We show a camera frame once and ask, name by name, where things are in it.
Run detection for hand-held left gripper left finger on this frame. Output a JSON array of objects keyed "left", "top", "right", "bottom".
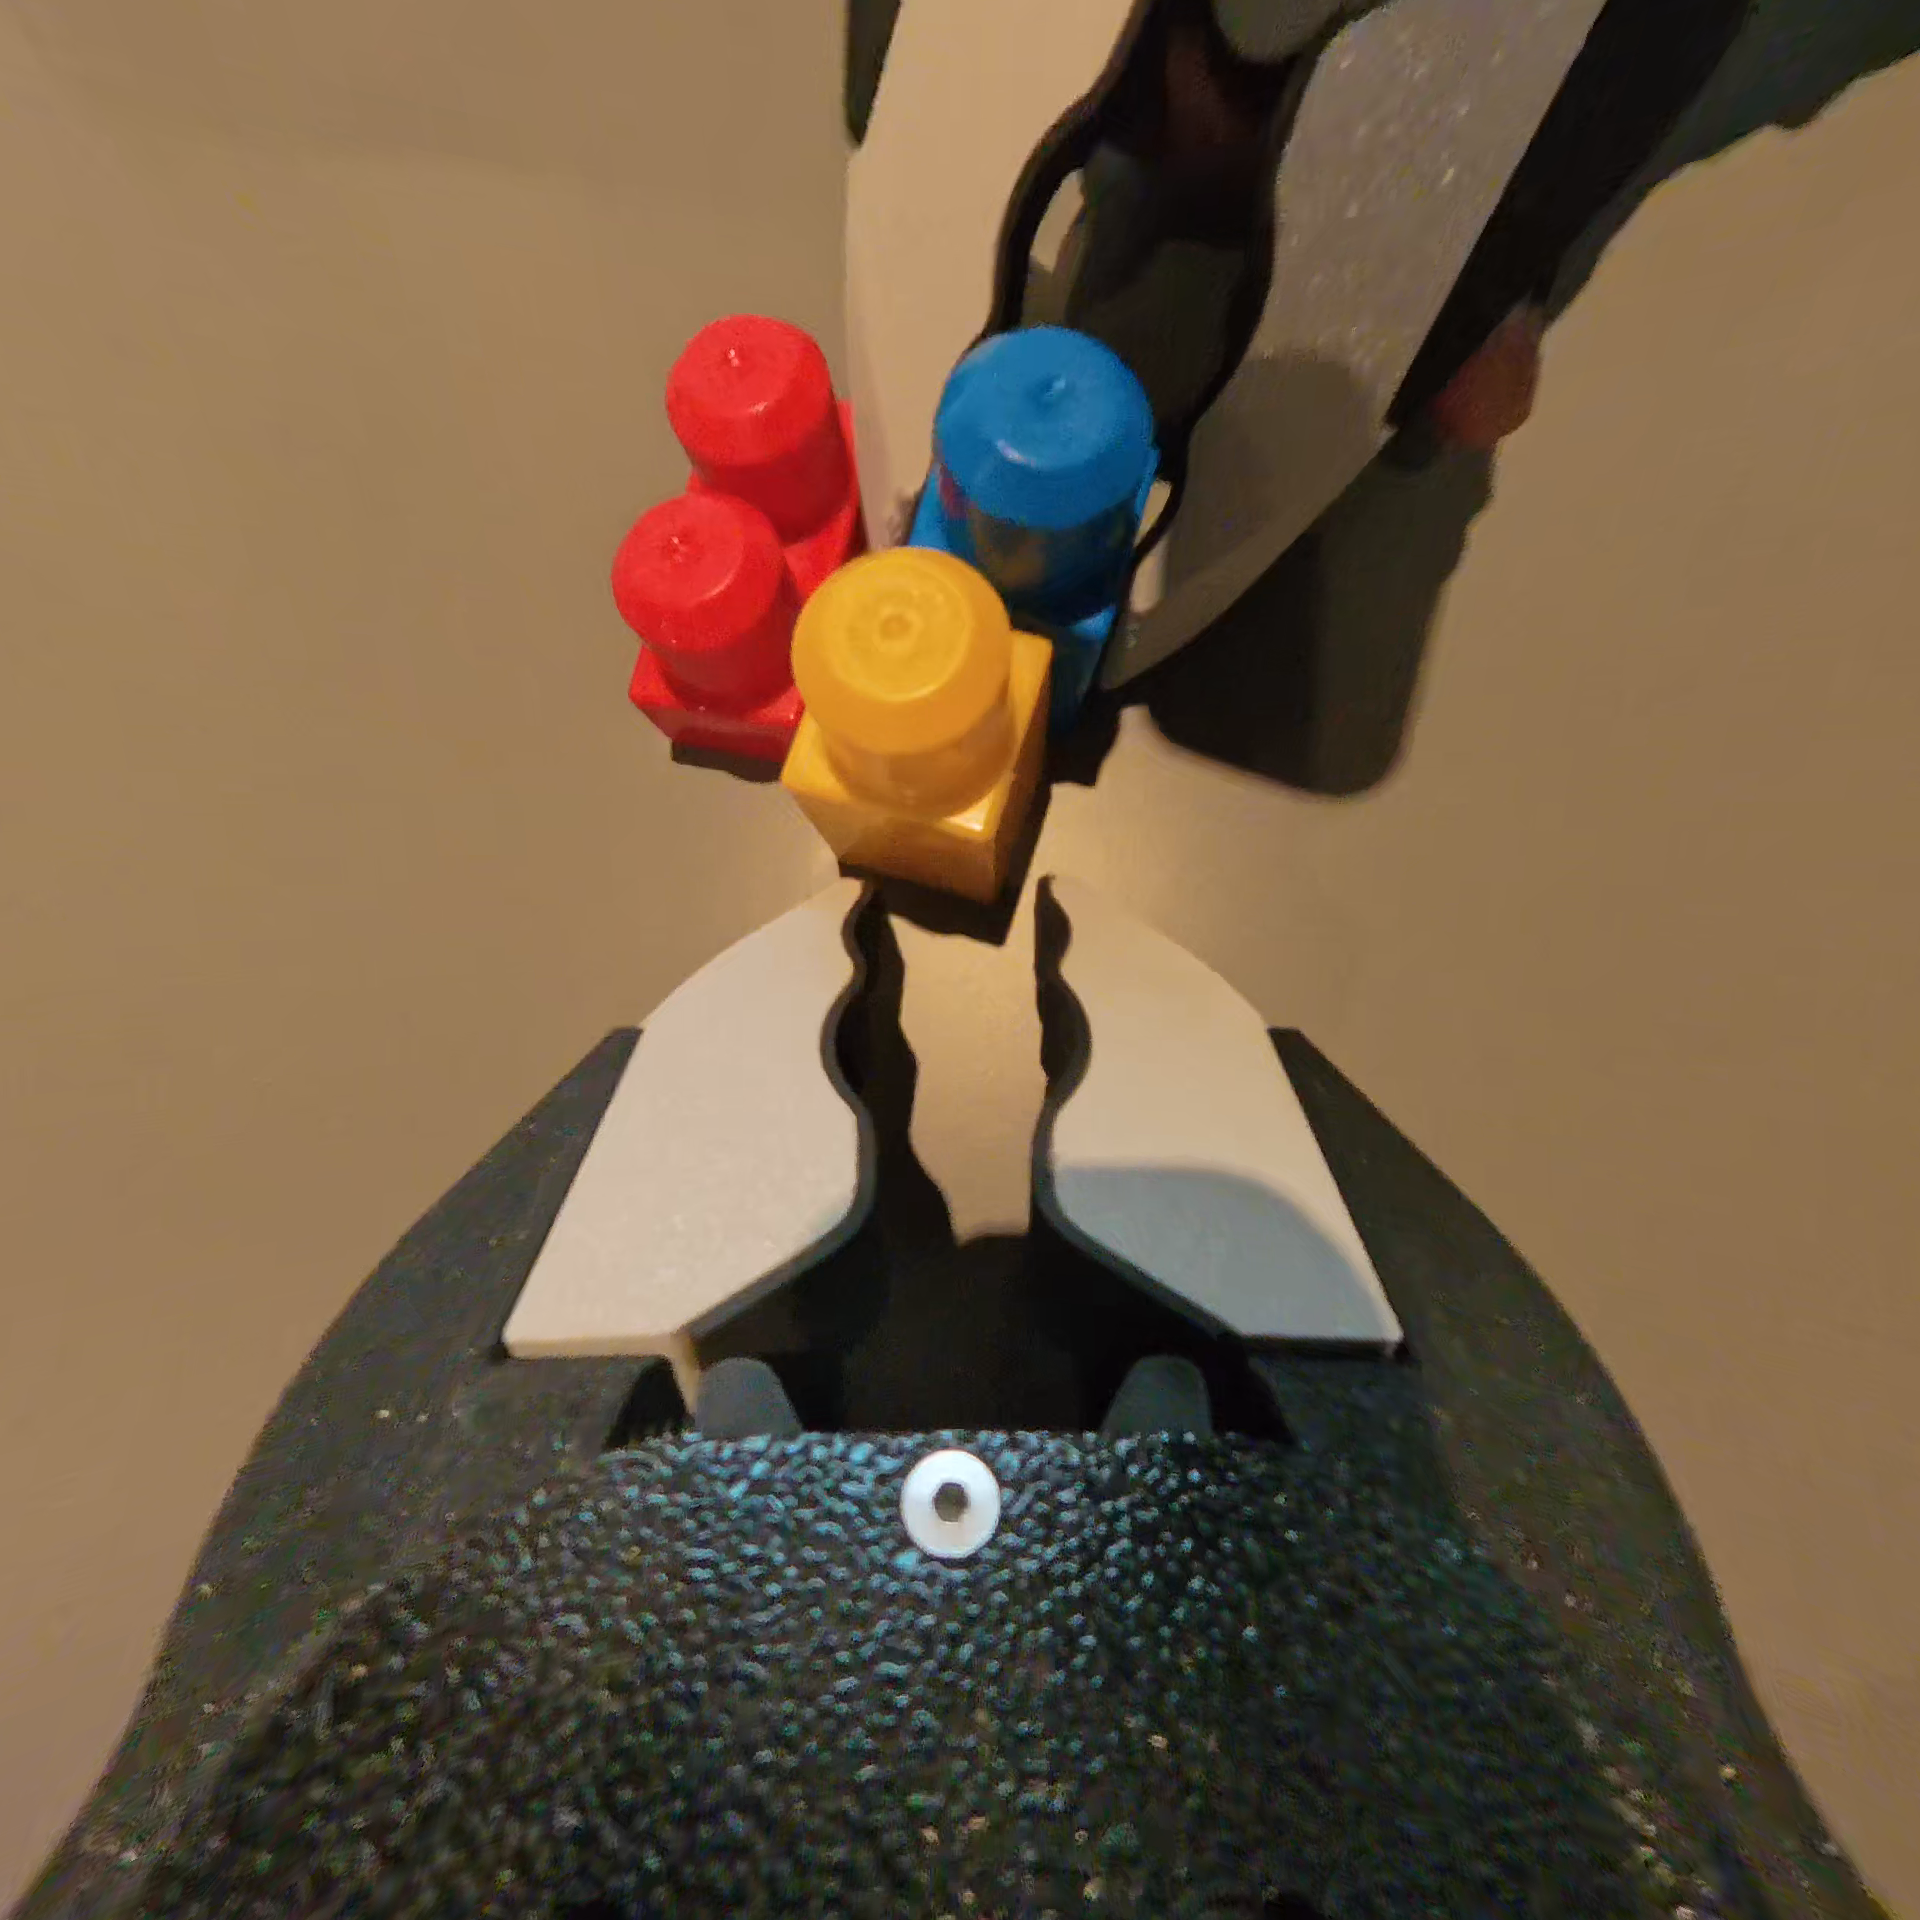
[{"left": 503, "top": 881, "right": 891, "bottom": 1362}]

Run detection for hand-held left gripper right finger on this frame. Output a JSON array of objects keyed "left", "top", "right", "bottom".
[{"left": 1036, "top": 878, "right": 1406, "bottom": 1362}]

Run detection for person's right hand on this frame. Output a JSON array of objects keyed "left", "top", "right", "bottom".
[{"left": 1430, "top": 308, "right": 1546, "bottom": 450}]

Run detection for red two-stud toy block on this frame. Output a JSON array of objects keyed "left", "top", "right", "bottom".
[{"left": 614, "top": 316, "right": 868, "bottom": 766}]

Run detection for yellow one-stud toy block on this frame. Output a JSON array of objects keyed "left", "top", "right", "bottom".
[{"left": 779, "top": 547, "right": 1056, "bottom": 907}]

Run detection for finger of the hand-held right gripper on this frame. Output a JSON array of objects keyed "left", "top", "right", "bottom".
[
  {"left": 847, "top": 0, "right": 1165, "bottom": 528},
  {"left": 1103, "top": 0, "right": 1608, "bottom": 689}
]

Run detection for blue one-stud toy block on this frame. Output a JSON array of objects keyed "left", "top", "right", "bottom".
[{"left": 907, "top": 326, "right": 1165, "bottom": 739}]

